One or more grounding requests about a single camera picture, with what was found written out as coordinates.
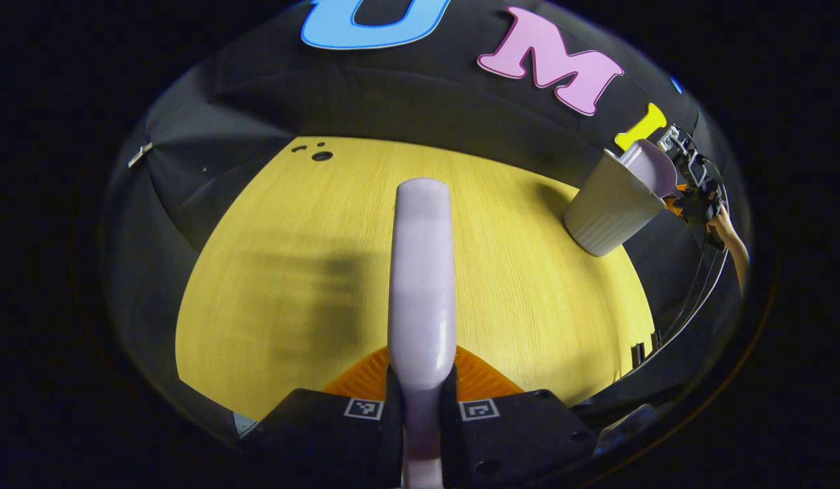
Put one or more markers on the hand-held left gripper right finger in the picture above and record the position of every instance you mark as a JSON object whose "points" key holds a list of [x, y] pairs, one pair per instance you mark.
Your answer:
{"points": [[521, 435]]}

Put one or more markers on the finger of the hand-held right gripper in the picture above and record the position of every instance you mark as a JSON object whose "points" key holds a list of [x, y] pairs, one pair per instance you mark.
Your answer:
{"points": [[676, 198]]}

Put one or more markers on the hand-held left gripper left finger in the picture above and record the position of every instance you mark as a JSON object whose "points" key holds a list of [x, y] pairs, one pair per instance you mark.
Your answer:
{"points": [[324, 435]]}

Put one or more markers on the lilac dustpan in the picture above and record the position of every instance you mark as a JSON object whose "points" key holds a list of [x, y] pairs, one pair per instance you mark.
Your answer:
{"points": [[654, 170]]}

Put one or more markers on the white ribbed garbage bin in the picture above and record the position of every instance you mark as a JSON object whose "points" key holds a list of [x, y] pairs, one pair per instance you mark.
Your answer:
{"points": [[606, 210]]}

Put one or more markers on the small lilac broom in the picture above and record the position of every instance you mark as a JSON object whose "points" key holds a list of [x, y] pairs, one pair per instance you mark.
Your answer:
{"points": [[421, 285]]}

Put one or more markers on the white cloth clip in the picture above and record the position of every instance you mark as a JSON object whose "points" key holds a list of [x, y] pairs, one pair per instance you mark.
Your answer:
{"points": [[140, 155]]}

